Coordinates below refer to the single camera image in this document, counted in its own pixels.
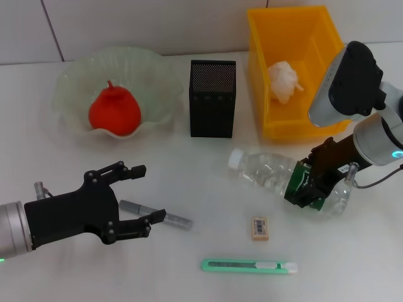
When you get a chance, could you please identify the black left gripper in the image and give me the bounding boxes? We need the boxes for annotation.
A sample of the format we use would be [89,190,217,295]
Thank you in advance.
[24,160,167,250]

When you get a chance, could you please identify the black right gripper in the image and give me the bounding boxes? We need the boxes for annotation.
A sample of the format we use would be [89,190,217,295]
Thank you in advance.
[284,133,370,209]

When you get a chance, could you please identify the clear green-label water bottle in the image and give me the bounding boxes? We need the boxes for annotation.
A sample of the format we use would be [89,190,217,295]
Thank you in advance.
[228,148,352,220]

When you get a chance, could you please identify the red-orange fruit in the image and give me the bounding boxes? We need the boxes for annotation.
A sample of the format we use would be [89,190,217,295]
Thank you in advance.
[87,80,142,137]

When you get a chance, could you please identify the white paper ball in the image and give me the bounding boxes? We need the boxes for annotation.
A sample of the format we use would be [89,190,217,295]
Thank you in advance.
[266,60,305,104]

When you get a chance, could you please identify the mint green utility knife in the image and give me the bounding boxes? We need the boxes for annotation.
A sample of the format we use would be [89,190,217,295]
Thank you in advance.
[200,258,298,275]

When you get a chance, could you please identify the silver marker pen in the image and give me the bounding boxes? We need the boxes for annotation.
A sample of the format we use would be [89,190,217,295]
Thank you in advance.
[118,199,193,232]

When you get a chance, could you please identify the beige eraser with barcode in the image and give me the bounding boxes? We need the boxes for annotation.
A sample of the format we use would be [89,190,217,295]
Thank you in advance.
[251,216,270,242]

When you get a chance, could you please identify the black mesh pen holder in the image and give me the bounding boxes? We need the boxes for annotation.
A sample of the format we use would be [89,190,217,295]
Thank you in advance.
[188,59,236,138]

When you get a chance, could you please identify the pale green glass fruit plate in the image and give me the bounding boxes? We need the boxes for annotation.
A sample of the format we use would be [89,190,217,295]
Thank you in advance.
[52,46,185,139]

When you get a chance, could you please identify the yellow plastic bin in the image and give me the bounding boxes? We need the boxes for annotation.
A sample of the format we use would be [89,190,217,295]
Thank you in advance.
[246,4,360,141]

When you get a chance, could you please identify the right wrist grey cable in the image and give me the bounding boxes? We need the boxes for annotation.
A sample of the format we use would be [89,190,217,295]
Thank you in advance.
[354,165,403,189]

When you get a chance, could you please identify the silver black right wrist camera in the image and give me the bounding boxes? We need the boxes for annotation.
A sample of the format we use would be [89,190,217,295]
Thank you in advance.
[307,40,387,128]

